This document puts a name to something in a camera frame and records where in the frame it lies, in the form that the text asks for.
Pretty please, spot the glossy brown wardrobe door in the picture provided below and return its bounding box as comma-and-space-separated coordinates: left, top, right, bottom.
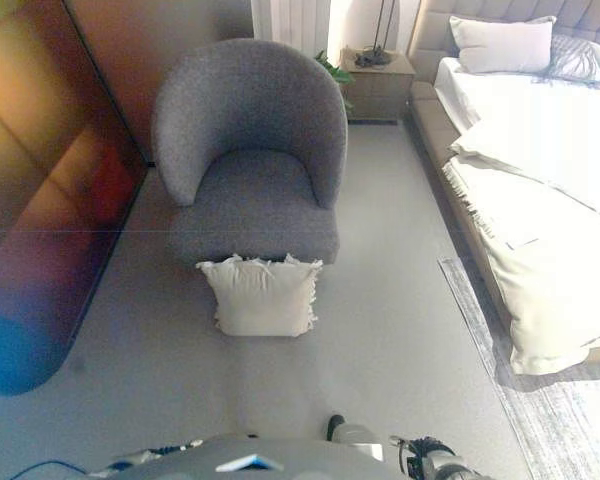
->
0, 0, 149, 396

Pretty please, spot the grey upholstered armchair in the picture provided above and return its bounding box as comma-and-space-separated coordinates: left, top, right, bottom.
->
151, 38, 350, 266

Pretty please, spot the white pleated curtain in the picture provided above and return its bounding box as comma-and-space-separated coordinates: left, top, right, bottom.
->
251, 0, 331, 51

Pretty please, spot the grey patterned rug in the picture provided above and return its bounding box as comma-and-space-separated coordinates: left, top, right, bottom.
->
437, 257, 600, 480

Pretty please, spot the beige wooden nightstand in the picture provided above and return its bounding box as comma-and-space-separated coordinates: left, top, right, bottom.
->
339, 48, 417, 123

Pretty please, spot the green leafy potted plant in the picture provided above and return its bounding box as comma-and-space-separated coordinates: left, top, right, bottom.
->
313, 49, 355, 109

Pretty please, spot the grey patterned pillow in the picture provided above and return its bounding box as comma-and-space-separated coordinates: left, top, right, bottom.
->
532, 33, 600, 90

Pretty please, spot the large white pillow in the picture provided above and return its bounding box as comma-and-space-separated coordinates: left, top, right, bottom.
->
448, 14, 558, 75

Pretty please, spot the white duvet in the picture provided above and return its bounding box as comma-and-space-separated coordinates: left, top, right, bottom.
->
432, 56, 600, 226

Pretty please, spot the silver robot right leg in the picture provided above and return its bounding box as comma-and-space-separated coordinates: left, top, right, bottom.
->
323, 412, 385, 461

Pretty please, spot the beige upholstered bed frame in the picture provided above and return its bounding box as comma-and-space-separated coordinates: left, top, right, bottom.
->
405, 0, 600, 331

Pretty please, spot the white fringed cushion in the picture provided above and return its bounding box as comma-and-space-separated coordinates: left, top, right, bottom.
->
195, 253, 325, 338

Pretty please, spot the silver robot torso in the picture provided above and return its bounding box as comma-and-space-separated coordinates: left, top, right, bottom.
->
87, 433, 386, 480

